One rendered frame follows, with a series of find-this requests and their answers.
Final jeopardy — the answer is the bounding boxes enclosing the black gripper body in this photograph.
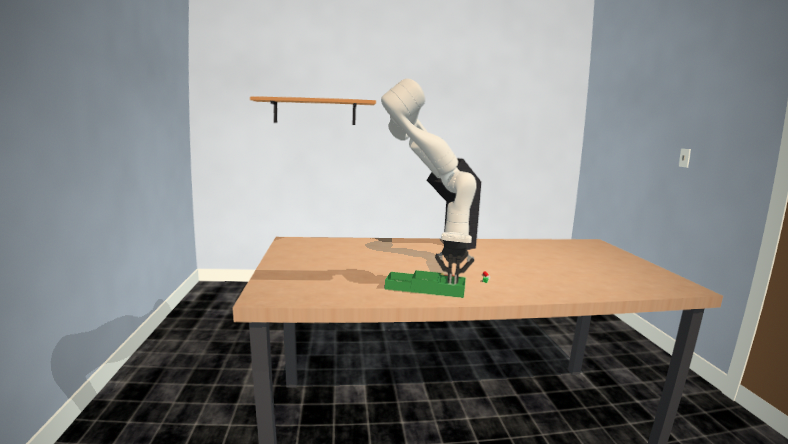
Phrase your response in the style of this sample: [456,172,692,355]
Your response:
[442,240,468,264]

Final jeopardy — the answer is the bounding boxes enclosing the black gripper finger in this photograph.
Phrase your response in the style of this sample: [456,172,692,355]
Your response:
[454,254,474,284]
[435,252,453,284]

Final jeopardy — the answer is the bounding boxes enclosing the green bins with labels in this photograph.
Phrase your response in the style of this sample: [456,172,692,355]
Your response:
[385,270,466,298]

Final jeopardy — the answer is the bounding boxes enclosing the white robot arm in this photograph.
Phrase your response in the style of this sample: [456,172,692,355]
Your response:
[381,79,476,243]

